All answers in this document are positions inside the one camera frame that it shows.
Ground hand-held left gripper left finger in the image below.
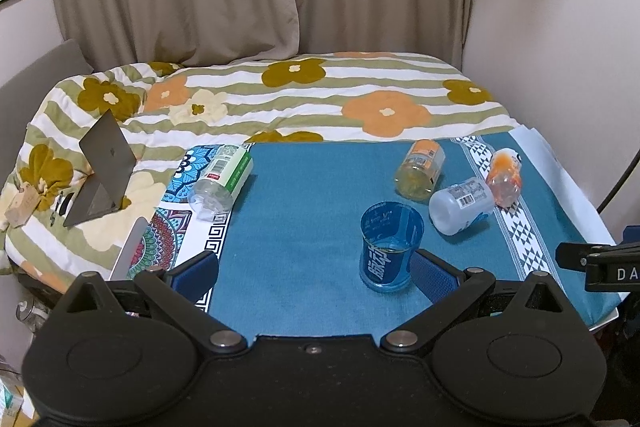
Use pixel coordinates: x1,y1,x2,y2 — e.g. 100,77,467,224
61,251,249,354

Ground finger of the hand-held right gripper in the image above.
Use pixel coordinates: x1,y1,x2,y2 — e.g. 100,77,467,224
556,242,609,267

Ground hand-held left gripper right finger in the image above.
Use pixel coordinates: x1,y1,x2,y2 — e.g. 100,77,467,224
381,249,571,353

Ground blue transparent cup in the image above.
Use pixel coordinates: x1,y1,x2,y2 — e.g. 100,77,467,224
359,201,426,293

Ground clear cup white label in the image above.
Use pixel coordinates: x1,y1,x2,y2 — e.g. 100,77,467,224
428,177,496,237

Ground clear cup green label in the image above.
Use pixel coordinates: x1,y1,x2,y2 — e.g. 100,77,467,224
189,145,255,222

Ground orange fish print cup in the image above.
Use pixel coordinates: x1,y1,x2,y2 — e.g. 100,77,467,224
485,148,524,208

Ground clear cup orange label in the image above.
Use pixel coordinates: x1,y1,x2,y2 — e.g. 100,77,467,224
394,139,446,200

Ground colourful mandala printed cloth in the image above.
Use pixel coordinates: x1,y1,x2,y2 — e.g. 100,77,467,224
129,143,257,314

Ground blue table cloth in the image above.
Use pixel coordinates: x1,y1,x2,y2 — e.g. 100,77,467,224
206,134,621,339

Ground grey laptop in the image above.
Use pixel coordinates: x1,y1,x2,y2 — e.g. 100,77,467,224
63,109,137,228

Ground glass jar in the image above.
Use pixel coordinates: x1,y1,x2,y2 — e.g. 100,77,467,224
15,299,53,334

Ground beige paper tag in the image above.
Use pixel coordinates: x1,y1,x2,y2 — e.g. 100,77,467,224
0,185,41,228

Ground floral striped blanket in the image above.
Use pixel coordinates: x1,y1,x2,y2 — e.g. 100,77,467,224
0,51,532,294

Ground cardboard box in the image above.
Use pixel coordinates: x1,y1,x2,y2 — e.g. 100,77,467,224
0,369,27,427

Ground grey headboard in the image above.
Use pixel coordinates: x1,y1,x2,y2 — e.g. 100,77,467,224
0,39,96,142

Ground black cable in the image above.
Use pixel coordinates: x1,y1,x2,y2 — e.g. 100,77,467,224
595,146,640,214

